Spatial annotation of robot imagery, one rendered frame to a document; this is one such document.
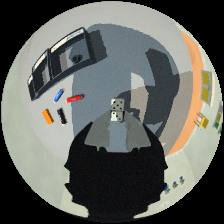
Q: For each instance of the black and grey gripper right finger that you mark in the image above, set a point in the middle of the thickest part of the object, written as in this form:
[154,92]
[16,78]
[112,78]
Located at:
[141,137]

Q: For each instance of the white domino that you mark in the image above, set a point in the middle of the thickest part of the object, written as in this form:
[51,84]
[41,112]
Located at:
[117,109]

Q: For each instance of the dark grey bins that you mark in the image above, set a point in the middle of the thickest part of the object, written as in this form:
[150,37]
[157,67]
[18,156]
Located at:
[58,62]

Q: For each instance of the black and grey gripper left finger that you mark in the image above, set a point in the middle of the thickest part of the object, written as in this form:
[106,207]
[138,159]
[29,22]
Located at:
[90,138]

